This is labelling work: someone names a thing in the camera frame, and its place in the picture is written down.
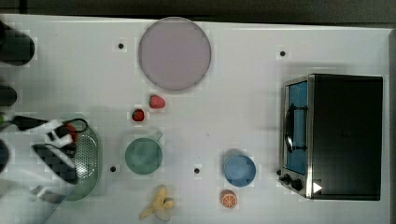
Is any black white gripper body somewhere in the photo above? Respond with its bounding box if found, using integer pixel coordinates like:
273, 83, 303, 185
32, 119, 78, 185

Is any red ketchup bottle toy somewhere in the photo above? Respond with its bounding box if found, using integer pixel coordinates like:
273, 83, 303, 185
64, 124, 78, 144

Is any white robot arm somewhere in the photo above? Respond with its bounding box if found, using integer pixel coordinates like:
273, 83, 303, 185
1, 119, 78, 224

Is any green object left edge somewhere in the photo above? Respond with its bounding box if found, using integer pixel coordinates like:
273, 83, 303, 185
0, 115, 5, 125

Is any black cylinder left edge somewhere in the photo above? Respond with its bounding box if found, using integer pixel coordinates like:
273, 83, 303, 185
0, 85, 18, 106

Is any strawberry toy with green top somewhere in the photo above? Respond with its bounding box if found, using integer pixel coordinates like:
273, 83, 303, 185
132, 108, 145, 122

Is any peeled banana toy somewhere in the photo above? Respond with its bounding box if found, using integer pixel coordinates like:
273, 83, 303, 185
139, 186, 176, 222

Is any red strawberry toy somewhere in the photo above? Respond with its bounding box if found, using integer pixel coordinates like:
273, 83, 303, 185
148, 94, 166, 109

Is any black cylinder upper left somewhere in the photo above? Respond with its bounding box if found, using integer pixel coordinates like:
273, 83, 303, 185
0, 22, 35, 66

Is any lavender round plate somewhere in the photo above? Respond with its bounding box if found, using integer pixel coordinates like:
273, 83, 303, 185
138, 17, 212, 91

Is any orange slice toy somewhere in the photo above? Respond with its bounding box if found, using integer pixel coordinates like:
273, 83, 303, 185
220, 189, 238, 209

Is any blue bowl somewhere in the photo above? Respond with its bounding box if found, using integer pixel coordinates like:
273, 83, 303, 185
223, 155, 257, 188

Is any black toaster oven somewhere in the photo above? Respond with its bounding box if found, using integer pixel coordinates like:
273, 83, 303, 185
276, 74, 383, 201

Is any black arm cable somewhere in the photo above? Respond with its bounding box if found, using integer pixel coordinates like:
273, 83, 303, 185
62, 118, 90, 134

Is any green cup with handle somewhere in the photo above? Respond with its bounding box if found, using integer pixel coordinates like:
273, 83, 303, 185
125, 132, 163, 175

